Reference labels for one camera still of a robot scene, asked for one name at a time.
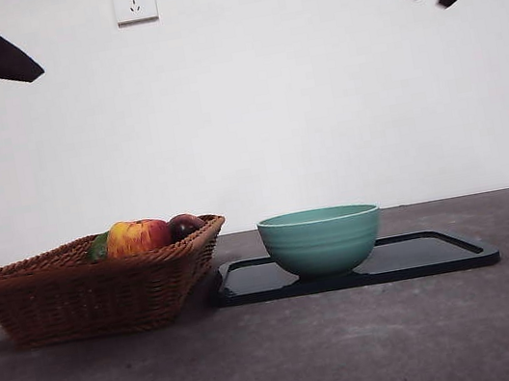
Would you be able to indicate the dark red plum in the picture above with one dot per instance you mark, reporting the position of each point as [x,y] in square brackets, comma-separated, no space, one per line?
[185,226]

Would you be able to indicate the teal ceramic bowl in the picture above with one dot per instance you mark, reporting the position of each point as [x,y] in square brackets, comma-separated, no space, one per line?
[325,247]

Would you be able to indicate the white wall power socket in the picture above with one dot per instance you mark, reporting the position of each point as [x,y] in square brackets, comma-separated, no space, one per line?
[135,0]

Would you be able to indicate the dark rectangular tray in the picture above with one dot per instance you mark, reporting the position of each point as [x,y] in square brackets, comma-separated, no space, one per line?
[417,256]

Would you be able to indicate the brown wicker basket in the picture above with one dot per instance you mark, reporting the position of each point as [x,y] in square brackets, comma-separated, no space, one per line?
[87,301]

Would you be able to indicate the green fruit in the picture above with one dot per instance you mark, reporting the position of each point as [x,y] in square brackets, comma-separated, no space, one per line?
[99,247]

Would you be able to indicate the red and yellow apple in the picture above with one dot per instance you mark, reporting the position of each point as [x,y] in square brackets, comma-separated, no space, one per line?
[137,237]

